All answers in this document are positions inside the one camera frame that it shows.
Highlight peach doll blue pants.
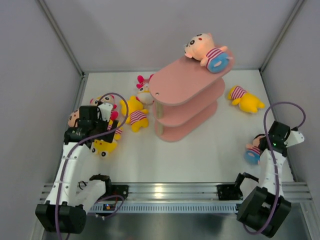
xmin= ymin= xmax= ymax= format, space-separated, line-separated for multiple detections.
xmin=244 ymin=134 xmax=265 ymax=165
xmin=184 ymin=33 xmax=233 ymax=74
xmin=67 ymin=109 xmax=80 ymax=127

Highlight yellow bear striped shirt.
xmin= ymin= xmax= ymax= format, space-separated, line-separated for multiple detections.
xmin=227 ymin=85 xmax=265 ymax=114
xmin=119 ymin=95 xmax=149 ymax=133

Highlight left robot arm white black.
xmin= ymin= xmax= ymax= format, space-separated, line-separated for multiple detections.
xmin=35 ymin=103 xmax=118 ymax=238

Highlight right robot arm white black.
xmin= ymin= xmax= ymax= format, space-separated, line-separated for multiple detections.
xmin=233 ymin=121 xmax=292 ymax=238

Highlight pink three-tier shelf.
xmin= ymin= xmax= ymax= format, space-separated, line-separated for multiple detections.
xmin=149 ymin=56 xmax=235 ymax=142

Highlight yellow chick plush striped shirt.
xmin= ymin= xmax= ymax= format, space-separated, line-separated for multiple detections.
xmin=90 ymin=127 xmax=123 ymax=158

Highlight white panda plush pink limbs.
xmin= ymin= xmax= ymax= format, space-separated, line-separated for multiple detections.
xmin=90 ymin=94 xmax=119 ymax=120

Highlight white bird plush pink bow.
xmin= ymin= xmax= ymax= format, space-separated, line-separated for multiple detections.
xmin=136 ymin=74 xmax=154 ymax=106

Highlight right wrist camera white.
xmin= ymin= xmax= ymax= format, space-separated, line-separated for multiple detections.
xmin=284 ymin=129 xmax=305 ymax=148

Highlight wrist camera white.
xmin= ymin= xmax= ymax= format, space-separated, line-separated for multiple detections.
xmin=97 ymin=102 xmax=114 ymax=122
xmin=284 ymin=129 xmax=305 ymax=148

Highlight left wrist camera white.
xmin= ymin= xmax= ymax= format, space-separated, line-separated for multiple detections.
xmin=97 ymin=102 xmax=114 ymax=122

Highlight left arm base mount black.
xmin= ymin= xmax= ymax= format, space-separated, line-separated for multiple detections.
xmin=110 ymin=184 xmax=129 ymax=200

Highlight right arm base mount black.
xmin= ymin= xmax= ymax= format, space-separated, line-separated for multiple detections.
xmin=216 ymin=184 xmax=239 ymax=201

